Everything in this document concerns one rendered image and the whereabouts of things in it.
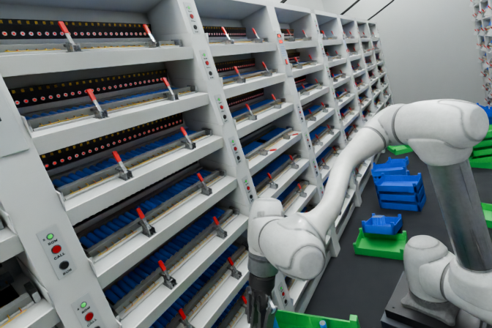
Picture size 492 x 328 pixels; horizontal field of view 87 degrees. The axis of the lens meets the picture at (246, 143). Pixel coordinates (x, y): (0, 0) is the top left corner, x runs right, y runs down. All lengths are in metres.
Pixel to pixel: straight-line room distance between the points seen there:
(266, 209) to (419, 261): 0.71
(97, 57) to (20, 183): 0.38
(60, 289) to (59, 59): 0.56
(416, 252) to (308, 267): 0.72
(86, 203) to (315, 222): 0.58
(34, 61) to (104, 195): 0.37
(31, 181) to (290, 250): 0.59
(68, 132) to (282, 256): 0.60
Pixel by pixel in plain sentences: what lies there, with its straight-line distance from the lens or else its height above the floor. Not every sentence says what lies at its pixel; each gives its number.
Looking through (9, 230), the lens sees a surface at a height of 1.12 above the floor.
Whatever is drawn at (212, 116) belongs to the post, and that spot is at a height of 1.21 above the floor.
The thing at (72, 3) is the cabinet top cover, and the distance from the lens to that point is 1.14.
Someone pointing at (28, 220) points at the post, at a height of 1.13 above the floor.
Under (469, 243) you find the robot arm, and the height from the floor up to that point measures 0.63.
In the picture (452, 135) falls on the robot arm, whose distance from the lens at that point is 0.85.
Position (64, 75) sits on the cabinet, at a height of 1.48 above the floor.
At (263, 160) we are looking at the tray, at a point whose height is 0.91.
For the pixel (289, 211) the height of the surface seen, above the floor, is 0.56.
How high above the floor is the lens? 1.24
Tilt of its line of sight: 10 degrees down
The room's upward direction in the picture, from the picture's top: 18 degrees counter-clockwise
